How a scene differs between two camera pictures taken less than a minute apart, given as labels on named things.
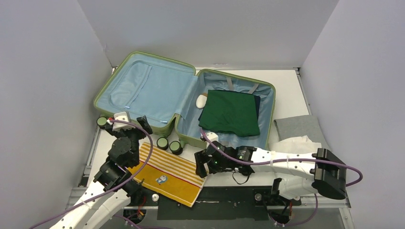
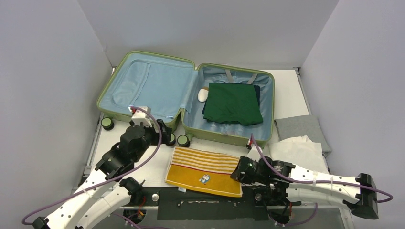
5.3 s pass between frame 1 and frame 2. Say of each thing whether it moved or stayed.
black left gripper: moved
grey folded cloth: stayed
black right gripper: moved
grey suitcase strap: moved
